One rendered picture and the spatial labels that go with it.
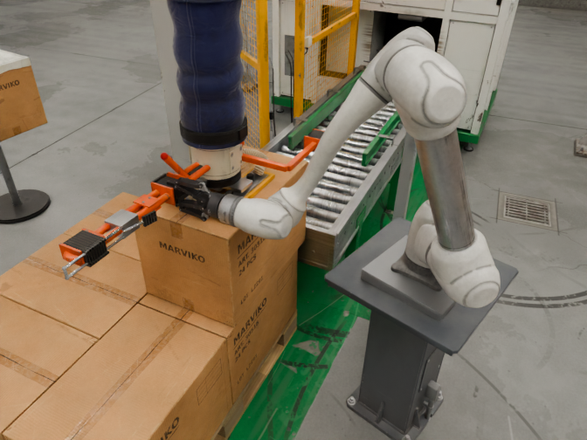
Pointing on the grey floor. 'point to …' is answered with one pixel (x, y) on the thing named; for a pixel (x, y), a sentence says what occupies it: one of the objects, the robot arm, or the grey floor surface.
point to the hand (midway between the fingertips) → (168, 190)
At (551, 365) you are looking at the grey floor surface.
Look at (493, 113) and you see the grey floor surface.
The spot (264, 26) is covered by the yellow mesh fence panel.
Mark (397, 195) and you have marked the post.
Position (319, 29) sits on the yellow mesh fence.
